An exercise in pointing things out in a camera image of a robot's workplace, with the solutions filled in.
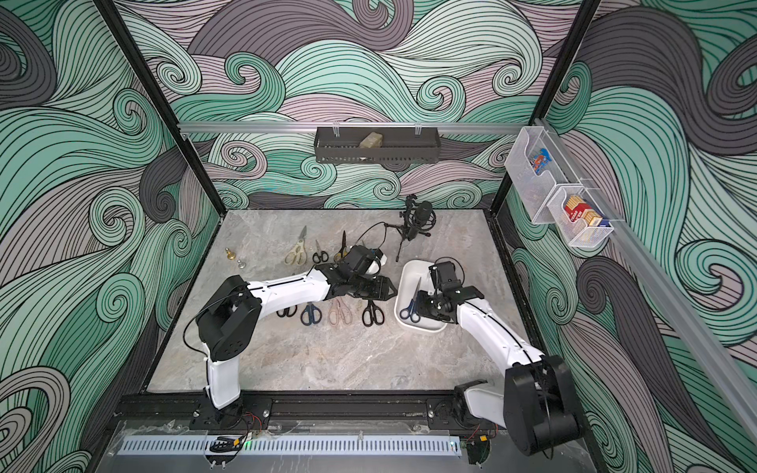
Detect pink bladed scissors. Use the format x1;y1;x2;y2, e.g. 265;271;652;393
327;298;354;327

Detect small black scissors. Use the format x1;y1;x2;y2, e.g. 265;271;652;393
311;240;329;264

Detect clear wall bin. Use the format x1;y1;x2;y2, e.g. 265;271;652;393
547;184;613;250
506;126;571;225

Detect black wall shelf tray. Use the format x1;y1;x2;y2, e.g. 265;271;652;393
313;126;442;167

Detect beige sponge block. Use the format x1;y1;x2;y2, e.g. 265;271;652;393
359;131;384;149

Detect clear wall bin near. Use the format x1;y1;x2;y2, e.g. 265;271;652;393
547;184;613;250

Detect white perforated strip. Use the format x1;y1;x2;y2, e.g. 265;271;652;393
116;435;462;457

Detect cream handled kitchen scissors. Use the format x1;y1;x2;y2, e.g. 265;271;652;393
284;227;307;265

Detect large black handled scissors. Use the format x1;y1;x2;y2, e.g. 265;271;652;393
276;305;299;318

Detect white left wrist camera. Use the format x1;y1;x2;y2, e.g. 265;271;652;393
366;250;388;277

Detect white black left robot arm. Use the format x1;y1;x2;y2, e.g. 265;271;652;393
195;246;397;410

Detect clear wall bin far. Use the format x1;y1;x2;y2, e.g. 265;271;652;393
506;126;571;225

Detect white plastic storage box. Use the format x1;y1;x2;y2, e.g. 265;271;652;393
393;259;446;334

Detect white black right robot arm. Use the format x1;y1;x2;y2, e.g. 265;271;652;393
416;261;585;455

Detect slim black scissors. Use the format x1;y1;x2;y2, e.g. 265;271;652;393
361;300;386;327

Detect yellow black handled scissors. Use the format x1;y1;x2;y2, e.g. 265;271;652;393
333;231;349;262

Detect dark blue handled scissors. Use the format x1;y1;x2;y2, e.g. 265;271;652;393
300;303;323;326

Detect blue red small packet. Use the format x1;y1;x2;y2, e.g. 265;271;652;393
528;148;553;175

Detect red yellow small boxes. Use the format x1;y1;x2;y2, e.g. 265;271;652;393
563;195;610;228

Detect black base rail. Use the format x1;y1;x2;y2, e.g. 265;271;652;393
114;389;495;433

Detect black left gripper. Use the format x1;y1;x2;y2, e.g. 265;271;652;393
348;277;399;303

